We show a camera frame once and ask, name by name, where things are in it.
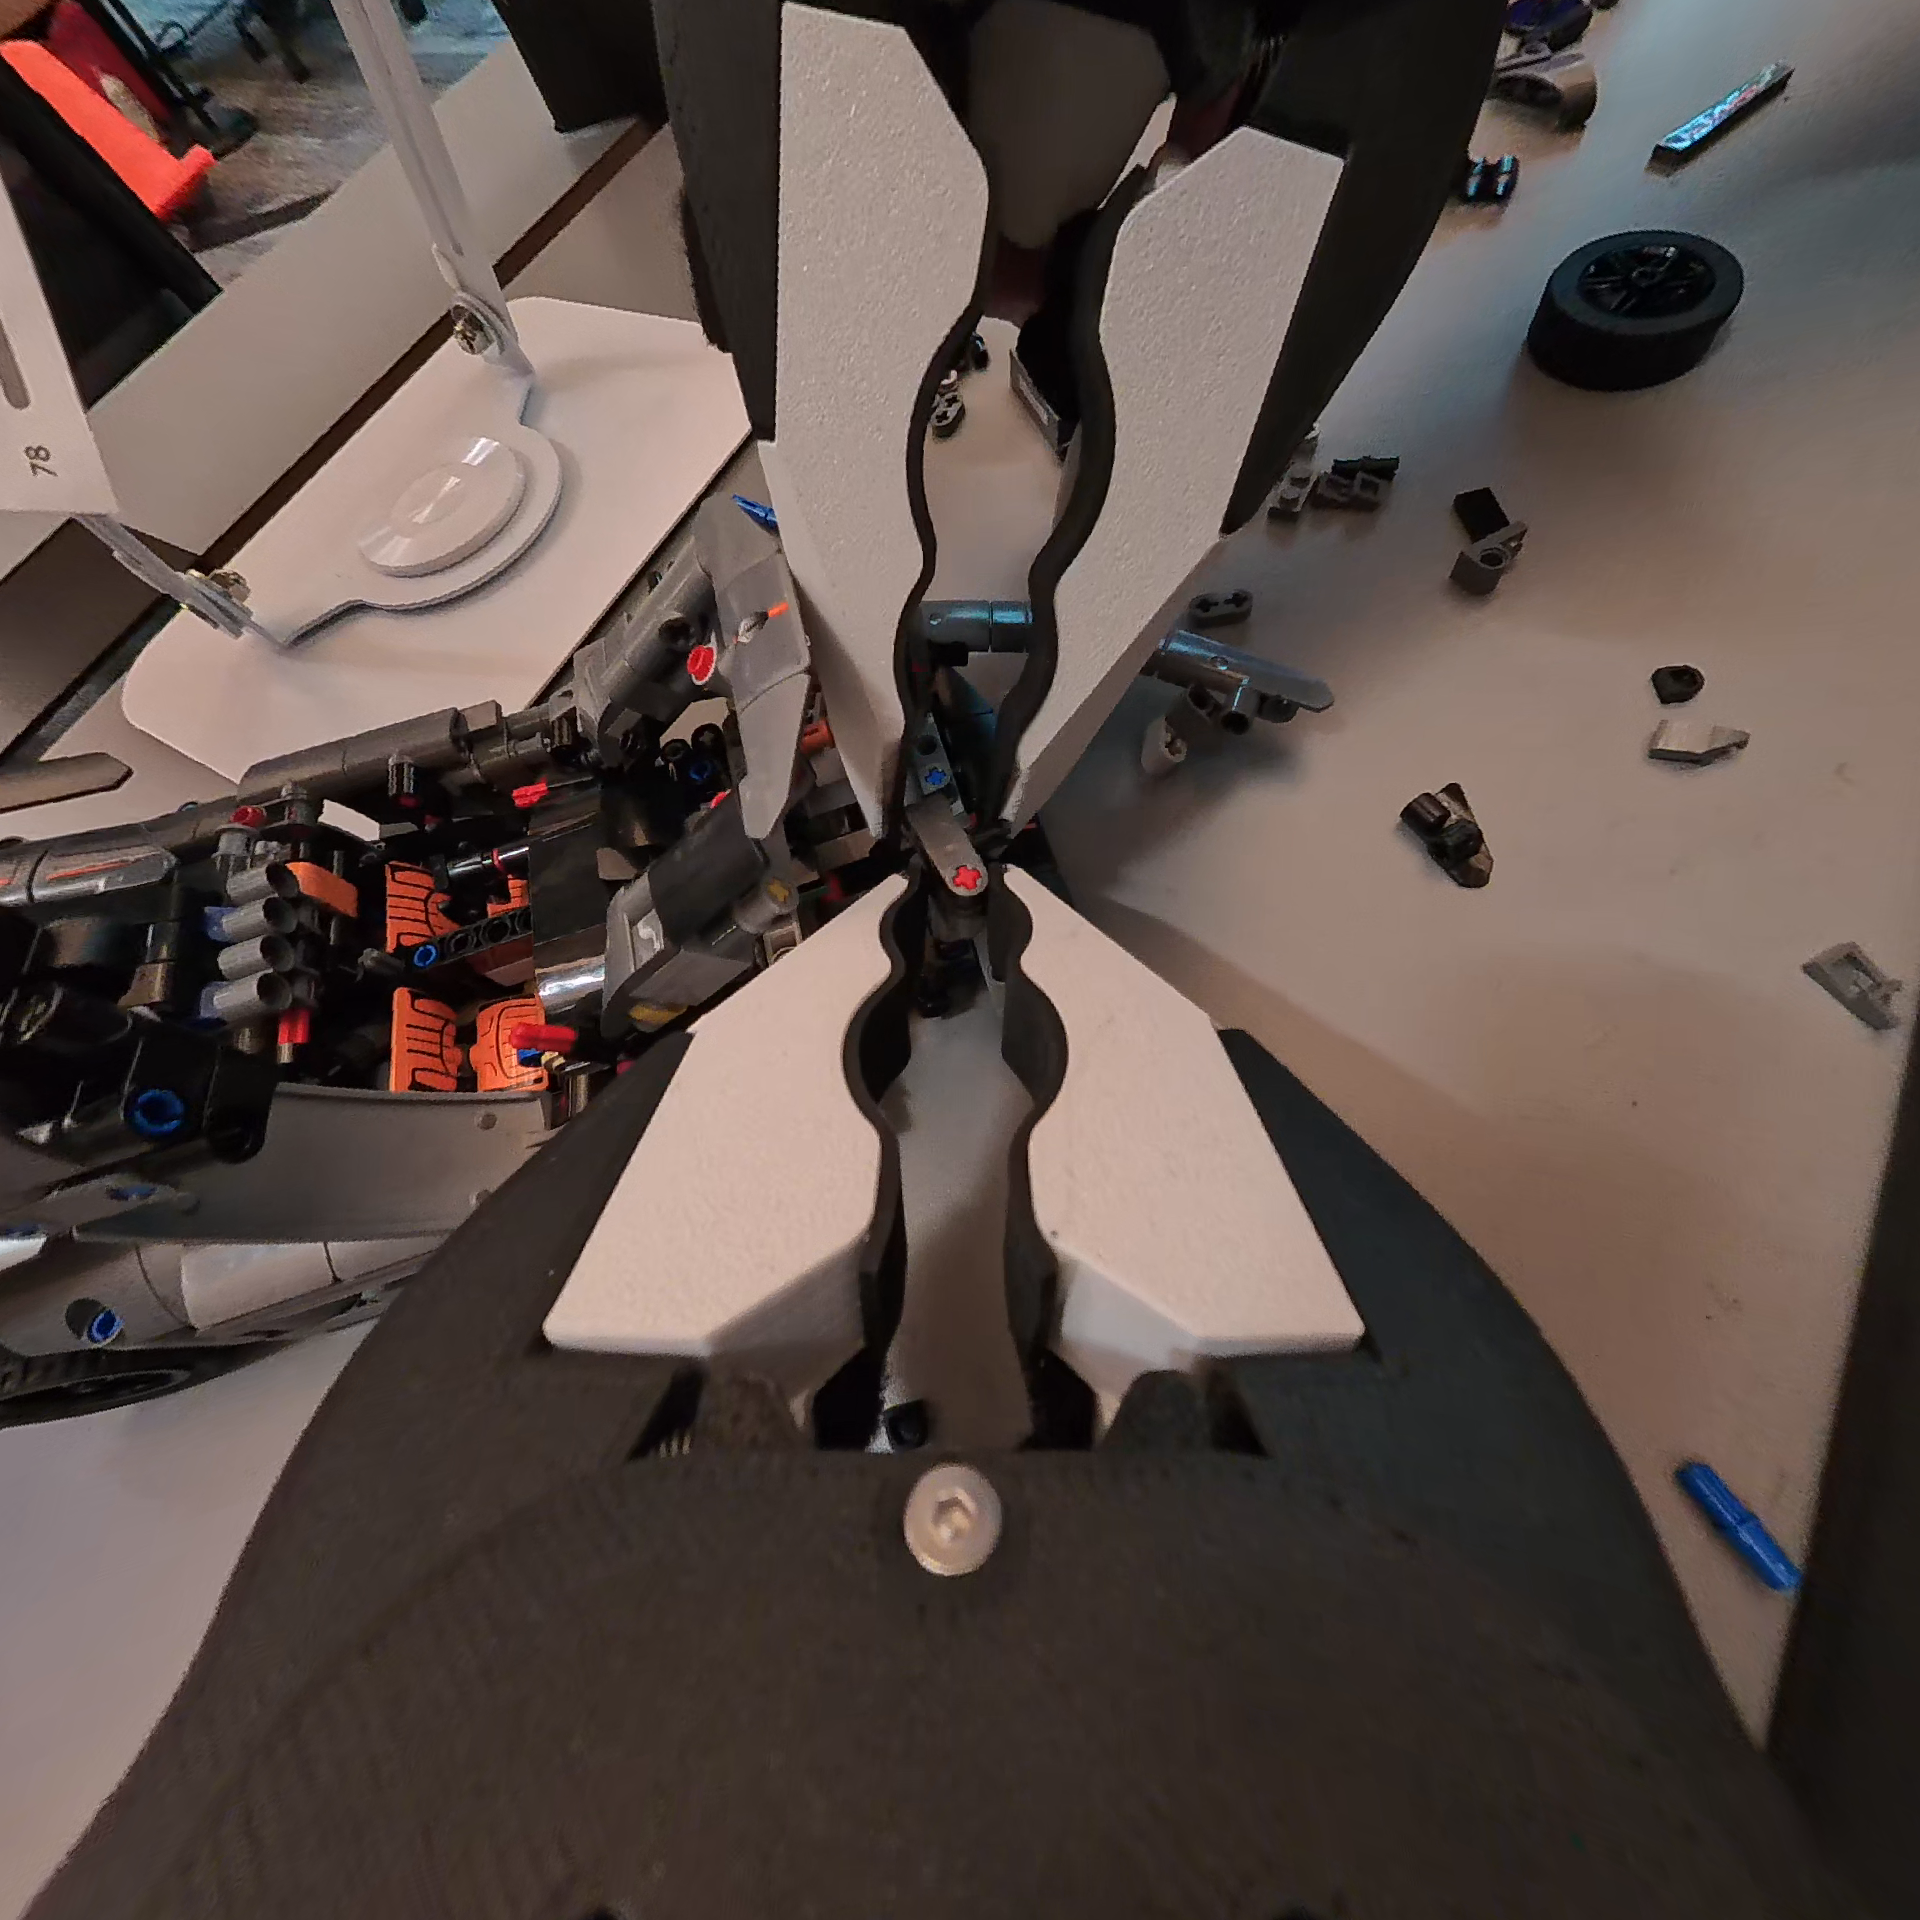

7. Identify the black striped lego tile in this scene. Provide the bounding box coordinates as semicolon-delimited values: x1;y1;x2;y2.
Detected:
1649;60;1795;164

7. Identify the grey curved lego panel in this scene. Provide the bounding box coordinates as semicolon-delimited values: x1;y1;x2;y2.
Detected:
1489;0;1600;123

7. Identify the white instruction booklet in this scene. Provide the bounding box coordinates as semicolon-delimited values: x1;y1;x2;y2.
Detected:
0;181;121;519

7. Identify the black lego wedge piece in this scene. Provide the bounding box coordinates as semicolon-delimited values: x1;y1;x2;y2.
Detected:
1398;784;1497;893

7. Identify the grey lego car model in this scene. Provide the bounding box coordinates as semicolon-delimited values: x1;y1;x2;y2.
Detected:
0;497;1039;1426

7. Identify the orange plastic object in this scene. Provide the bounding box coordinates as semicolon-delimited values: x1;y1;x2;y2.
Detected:
0;35;220;243

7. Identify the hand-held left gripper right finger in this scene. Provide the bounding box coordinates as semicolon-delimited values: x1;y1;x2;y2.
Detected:
991;867;1369;1445

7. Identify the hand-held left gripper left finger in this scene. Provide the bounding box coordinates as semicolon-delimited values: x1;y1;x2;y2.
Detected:
541;872;920;1445

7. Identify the black box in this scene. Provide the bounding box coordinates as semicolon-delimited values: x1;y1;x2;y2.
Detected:
0;70;230;407

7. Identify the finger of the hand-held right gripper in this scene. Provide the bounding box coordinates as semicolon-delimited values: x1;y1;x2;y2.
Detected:
991;123;1354;834
757;0;992;844

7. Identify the pile of small lego parts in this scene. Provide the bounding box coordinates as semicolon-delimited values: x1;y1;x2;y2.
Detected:
1266;452;1401;522

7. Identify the black lego wheel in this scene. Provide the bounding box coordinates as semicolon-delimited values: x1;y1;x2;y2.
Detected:
1525;229;1746;395

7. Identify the grey lego tube assembly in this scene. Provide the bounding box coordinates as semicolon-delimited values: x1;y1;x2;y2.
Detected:
1141;628;1335;781

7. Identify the grey lego plate piece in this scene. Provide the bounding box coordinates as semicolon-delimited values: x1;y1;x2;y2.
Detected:
1804;941;1906;1033

